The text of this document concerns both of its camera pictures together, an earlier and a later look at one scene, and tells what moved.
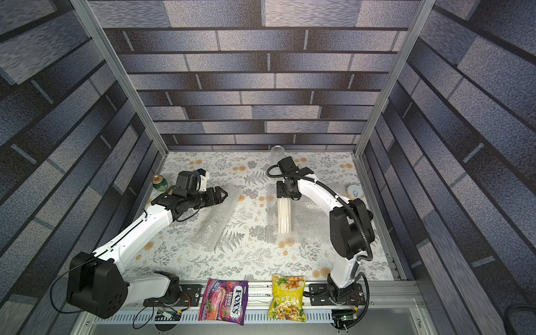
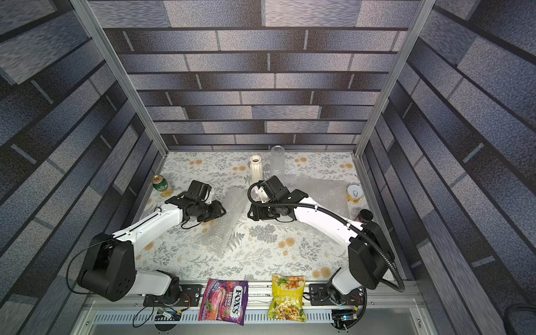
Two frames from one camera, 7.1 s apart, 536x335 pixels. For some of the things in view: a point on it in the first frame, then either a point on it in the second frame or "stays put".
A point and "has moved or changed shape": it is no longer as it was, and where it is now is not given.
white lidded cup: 354,192 stays put
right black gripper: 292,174 → 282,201
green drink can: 159,183 stays put
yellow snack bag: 287,298 stays put
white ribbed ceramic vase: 284,216 has moved or changed shape
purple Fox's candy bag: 225,301 stays put
